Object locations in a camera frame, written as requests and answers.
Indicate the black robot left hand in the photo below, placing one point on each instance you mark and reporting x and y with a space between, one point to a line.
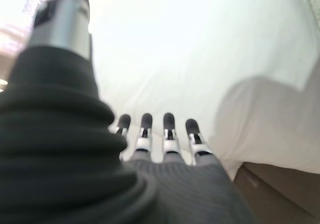
62 159

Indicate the white duvet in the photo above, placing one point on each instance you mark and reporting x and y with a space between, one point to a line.
175 46

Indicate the white fitted mattress sheet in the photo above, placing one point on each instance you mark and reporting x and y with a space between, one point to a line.
262 133

